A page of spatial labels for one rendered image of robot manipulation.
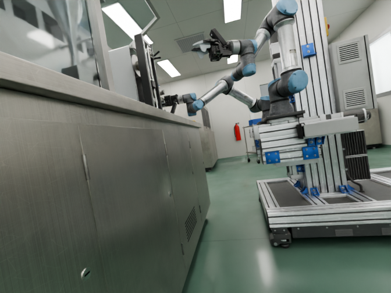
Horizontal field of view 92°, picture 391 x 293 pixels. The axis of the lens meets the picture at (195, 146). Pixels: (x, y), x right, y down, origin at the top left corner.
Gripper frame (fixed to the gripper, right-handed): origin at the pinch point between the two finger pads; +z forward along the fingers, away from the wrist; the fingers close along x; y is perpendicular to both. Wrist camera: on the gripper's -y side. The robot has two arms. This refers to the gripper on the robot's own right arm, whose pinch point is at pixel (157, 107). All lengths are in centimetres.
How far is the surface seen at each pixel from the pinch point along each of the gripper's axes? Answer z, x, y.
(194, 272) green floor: -28, 58, -109
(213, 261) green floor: -38, 49, -109
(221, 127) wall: -30, -444, -6
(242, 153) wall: -83, -444, -98
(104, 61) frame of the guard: -25, 105, -6
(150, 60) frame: -14.1, 34.8, 24.1
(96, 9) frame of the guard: -25, 105, 10
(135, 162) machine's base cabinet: -29, 104, -39
